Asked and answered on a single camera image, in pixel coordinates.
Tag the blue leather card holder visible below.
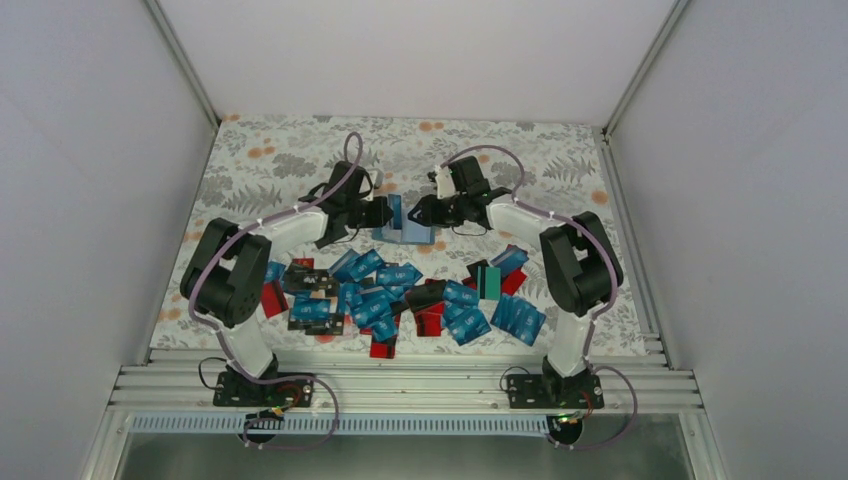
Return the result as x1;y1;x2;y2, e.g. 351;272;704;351
372;206;435;245

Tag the blue card edge-on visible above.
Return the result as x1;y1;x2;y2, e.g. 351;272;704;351
388;194;404;230

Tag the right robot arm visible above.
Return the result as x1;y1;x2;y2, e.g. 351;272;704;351
408;156;623;407

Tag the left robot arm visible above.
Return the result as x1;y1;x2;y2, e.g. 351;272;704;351
179;161;395;405

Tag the teal black stripe card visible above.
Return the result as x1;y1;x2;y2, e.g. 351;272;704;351
475;266;502;301

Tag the black visa card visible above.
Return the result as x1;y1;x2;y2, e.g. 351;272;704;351
282;264;339;296

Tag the red card right side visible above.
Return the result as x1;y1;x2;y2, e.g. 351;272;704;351
501;268;527;296

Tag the red card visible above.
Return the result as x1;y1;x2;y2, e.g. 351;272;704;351
260;280;289;319
501;268;527;296
369;336;397;359

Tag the blue card far left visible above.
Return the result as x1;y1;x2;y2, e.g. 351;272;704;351
264;261;286;285

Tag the red card left side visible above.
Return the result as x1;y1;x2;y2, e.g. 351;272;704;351
260;280;289;319

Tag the blue cards right stack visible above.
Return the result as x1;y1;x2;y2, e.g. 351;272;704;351
490;294;547;346

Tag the red card front centre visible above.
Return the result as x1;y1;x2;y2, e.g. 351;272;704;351
369;336;397;359

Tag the floral patterned table mat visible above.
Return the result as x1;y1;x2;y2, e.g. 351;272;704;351
151;115;647;360

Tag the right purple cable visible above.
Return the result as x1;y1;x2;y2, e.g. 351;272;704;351
440;145;639;399

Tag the purple cable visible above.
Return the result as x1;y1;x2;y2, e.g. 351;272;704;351
188;132;364;386
440;145;639;399

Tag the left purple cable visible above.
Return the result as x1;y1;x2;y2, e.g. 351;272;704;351
188;132;364;386

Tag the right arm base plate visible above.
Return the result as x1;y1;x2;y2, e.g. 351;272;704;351
505;370;605;410

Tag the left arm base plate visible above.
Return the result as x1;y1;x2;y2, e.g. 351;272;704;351
212;371;314;408

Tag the aluminium rail frame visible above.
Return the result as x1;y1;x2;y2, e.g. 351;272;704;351
108;349;703;414

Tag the grey perforated cable duct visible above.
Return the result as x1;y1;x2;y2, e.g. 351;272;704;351
128;412;549;437

